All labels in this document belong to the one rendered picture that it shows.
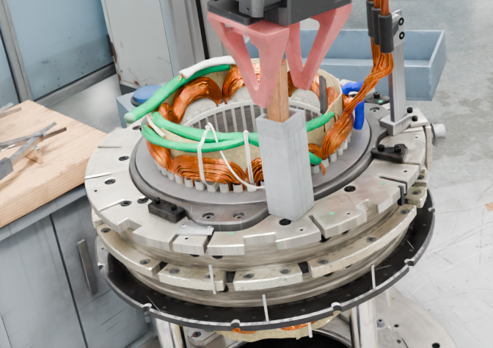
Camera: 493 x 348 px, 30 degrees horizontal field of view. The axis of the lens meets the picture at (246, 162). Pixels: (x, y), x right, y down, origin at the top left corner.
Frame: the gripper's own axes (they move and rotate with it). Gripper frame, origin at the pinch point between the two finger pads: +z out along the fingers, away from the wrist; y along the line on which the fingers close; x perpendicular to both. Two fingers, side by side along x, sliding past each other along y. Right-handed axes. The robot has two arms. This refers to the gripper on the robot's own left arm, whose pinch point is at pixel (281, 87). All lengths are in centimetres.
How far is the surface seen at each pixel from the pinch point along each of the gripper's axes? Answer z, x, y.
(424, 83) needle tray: 15.4, 12.5, 34.2
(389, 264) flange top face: 18.3, -5.0, 8.1
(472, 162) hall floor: 117, 96, 172
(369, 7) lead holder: -1.5, 3.7, 14.1
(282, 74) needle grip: -1.0, -0.1, 0.0
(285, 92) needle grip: 0.6, -0.1, 0.3
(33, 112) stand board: 17.7, 42.5, 0.3
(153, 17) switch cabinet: 86, 202, 130
